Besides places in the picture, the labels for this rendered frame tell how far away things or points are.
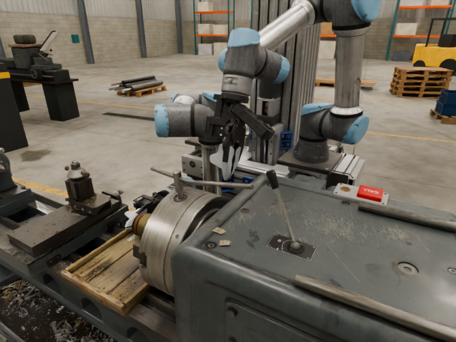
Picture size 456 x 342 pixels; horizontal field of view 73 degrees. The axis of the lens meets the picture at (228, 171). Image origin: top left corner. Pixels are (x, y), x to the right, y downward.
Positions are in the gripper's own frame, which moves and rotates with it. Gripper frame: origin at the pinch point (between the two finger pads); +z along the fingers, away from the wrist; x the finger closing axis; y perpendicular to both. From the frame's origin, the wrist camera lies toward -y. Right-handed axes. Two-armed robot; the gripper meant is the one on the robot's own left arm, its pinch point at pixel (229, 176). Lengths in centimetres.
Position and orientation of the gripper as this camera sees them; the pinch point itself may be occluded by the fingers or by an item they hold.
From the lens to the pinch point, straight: 77.9
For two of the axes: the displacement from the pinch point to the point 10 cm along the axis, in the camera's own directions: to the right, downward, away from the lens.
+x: -4.8, 0.4, -8.8
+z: -1.6, 9.8, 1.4
